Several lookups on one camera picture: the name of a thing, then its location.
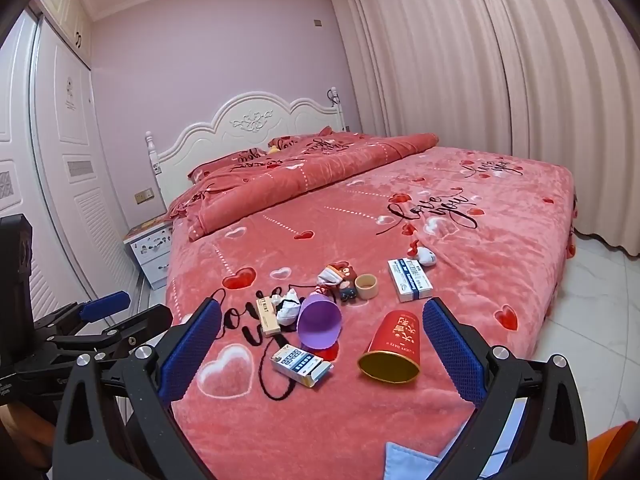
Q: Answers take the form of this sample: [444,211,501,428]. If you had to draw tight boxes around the pink printed pillow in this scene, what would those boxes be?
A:
[187,147,269,184]
[267,126,351,155]

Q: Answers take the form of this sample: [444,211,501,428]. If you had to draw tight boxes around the purple plastic cup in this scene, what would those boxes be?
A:
[297,292,343,351]

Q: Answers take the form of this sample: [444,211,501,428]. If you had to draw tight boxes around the white nightstand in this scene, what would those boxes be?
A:
[123,217,174,291]

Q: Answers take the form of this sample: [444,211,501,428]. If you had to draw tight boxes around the white overhead cabinets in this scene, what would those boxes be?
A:
[36,0,94,69]

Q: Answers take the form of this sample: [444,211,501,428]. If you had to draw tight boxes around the brown bear figurine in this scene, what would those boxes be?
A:
[327,265,359,304]

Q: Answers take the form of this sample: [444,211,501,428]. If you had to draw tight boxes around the white blue-striped medicine box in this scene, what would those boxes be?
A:
[387,257,434,303]

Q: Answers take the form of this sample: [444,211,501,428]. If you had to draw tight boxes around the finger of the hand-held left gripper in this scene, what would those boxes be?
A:
[47,303,174,369]
[33,292,132,334]

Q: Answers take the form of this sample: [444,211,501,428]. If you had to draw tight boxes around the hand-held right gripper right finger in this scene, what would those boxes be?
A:
[422,297,591,480]

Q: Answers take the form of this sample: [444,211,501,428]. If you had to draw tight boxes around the light blue cloth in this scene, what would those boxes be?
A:
[385,442,462,480]

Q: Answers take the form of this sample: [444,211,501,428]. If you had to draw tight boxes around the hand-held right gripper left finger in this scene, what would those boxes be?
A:
[52,297,223,480]

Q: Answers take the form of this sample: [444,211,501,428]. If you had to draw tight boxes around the open white medicine box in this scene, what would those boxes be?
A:
[270,345,334,390]

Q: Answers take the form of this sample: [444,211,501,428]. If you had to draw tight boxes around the bed with pink heart blanket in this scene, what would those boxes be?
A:
[165,132,581,480]

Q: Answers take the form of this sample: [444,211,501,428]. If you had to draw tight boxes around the beige tape roll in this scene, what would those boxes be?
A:
[354,273,379,301]

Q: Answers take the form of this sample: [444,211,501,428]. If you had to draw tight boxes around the white cat plush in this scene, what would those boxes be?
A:
[407,240,439,267]

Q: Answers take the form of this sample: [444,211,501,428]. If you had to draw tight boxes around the white wardrobe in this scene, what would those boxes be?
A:
[0,10,142,321]

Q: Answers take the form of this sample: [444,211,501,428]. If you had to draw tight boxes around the person's left forearm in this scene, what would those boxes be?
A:
[0,400,56,467]

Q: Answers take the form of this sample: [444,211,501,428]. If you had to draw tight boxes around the red paper cup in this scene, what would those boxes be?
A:
[356,310,421,385]

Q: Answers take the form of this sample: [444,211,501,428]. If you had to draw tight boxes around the white carved headboard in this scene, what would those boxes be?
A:
[145,92,348,211]

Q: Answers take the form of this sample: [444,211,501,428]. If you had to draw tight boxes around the folded pink duvet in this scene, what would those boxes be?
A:
[167,132,441,241]

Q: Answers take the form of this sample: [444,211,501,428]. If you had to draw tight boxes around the orange object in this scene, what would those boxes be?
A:
[585,417,639,480]

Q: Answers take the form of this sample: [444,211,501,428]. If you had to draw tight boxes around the beige slim box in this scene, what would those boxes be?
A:
[255,297,281,337]

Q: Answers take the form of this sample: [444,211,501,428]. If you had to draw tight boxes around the cream curtain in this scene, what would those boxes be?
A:
[330,0,640,261]

